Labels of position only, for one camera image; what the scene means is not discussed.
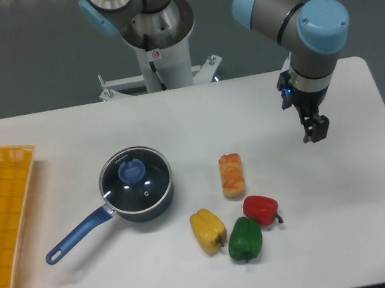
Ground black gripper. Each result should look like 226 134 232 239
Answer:
277 68 332 143

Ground green bell pepper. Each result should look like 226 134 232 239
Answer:
228 217 263 263

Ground dark blue saucepan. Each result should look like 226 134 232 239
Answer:
32 142 183 266

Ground red bell pepper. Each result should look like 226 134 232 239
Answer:
242 195 284 226

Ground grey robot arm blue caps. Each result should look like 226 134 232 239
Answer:
78 0 350 142

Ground black cable on pedestal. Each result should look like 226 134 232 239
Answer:
142 31 169 93

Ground glass pot lid blue knob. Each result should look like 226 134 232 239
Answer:
95 142 177 218

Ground yellow bell pepper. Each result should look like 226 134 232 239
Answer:
190 208 227 255

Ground toy bread loaf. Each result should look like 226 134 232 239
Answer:
218 154 246 199

